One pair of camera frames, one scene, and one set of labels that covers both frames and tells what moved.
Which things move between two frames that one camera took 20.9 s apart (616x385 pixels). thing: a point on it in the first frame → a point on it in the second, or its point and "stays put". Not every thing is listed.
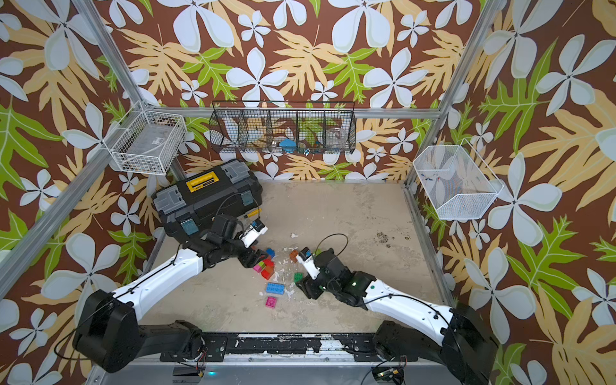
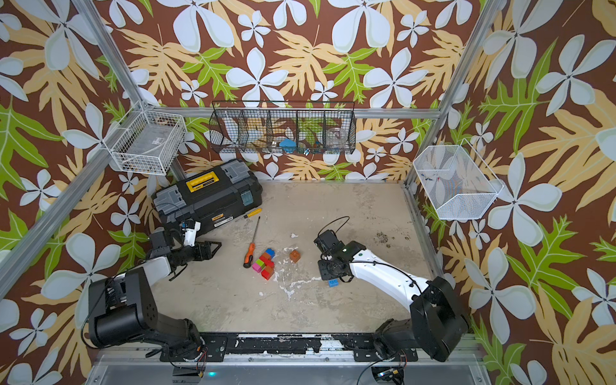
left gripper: x=253 y=256 → x=208 y=253
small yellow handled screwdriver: x=253 y=212 stays put
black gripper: x=253 y=233 → x=190 y=234
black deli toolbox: x=186 y=208 stays put
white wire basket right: x=455 y=182 stays put
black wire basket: x=284 y=127 stays put
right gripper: x=308 y=287 → x=324 y=274
